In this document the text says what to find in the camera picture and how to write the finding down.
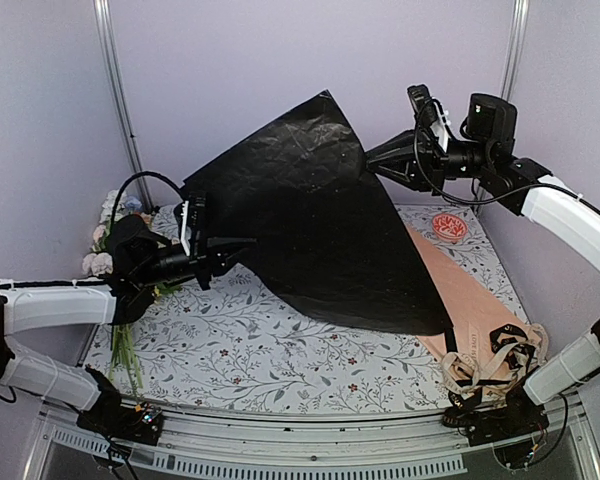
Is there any pink wrapping paper sheet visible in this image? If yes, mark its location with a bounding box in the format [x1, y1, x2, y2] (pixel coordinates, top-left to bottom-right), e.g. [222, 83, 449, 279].
[407, 227, 526, 368]

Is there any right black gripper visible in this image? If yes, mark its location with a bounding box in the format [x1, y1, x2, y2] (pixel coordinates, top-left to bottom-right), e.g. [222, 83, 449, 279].
[365, 126, 493, 195]

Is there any right aluminium frame post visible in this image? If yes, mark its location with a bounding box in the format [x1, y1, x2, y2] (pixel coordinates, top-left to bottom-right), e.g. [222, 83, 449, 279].
[471, 0, 530, 211]

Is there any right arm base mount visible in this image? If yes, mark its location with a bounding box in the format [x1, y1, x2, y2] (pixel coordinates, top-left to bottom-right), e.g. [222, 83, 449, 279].
[459, 405, 550, 470]

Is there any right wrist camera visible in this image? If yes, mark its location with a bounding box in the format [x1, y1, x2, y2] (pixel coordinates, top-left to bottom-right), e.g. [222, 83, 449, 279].
[406, 84, 453, 153]

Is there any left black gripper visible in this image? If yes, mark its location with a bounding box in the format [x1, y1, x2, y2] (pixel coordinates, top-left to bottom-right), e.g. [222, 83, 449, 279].
[135, 227, 258, 290]

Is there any black wrapping paper sheet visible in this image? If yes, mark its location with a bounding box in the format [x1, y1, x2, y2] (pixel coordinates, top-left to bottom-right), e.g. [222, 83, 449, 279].
[184, 91, 452, 336]

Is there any aluminium frame post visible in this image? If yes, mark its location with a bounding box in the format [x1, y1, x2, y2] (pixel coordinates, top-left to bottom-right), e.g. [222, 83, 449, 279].
[92, 0, 154, 211]
[471, 0, 530, 211]

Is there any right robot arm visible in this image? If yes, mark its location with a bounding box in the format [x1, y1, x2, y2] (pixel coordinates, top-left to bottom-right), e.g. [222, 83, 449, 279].
[367, 129, 600, 436]

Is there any floral patterned tablecloth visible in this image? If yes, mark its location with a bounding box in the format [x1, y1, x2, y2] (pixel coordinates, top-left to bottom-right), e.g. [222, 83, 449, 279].
[82, 201, 526, 416]

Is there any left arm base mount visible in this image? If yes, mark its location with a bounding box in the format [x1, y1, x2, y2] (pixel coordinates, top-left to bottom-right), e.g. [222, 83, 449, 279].
[76, 399, 164, 446]

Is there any cream printed ribbon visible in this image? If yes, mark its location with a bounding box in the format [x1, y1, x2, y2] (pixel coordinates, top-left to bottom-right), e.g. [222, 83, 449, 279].
[440, 323, 549, 399]

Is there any left aluminium frame post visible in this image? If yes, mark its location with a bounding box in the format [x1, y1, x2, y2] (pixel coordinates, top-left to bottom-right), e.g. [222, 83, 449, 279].
[92, 0, 154, 211]

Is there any red patterned small bowl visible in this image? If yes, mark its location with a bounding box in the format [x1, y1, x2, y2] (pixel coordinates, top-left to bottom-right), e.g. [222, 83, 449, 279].
[432, 213, 469, 243]

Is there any green leafy flower bunch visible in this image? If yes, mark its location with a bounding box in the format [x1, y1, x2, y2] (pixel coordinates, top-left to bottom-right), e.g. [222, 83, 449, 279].
[108, 283, 181, 396]

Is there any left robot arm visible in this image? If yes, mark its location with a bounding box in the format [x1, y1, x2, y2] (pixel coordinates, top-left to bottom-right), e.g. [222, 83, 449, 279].
[0, 235, 255, 434]

